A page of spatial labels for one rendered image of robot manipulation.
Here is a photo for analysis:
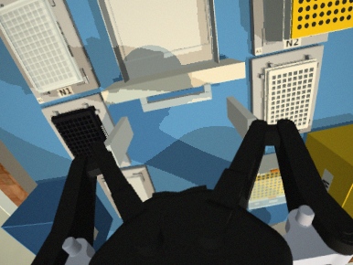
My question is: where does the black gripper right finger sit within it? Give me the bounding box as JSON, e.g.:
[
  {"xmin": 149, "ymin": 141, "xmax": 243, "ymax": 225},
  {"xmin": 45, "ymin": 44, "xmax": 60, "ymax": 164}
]
[{"xmin": 193, "ymin": 96, "xmax": 353, "ymax": 265}]

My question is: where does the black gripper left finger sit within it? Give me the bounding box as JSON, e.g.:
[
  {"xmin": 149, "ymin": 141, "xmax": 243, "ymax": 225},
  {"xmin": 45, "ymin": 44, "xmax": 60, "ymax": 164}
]
[{"xmin": 31, "ymin": 116, "xmax": 164, "ymax": 265}]

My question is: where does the blue flat mat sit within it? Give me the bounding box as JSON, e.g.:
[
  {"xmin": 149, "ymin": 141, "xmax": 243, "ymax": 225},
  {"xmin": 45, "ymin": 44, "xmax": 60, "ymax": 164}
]
[{"xmin": 0, "ymin": 0, "xmax": 353, "ymax": 192}]

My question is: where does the dark blue open-top bin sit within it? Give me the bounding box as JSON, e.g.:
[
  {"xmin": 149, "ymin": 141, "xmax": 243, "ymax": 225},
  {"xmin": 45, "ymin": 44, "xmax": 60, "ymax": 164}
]
[{"xmin": 1, "ymin": 179, "xmax": 113, "ymax": 256}]

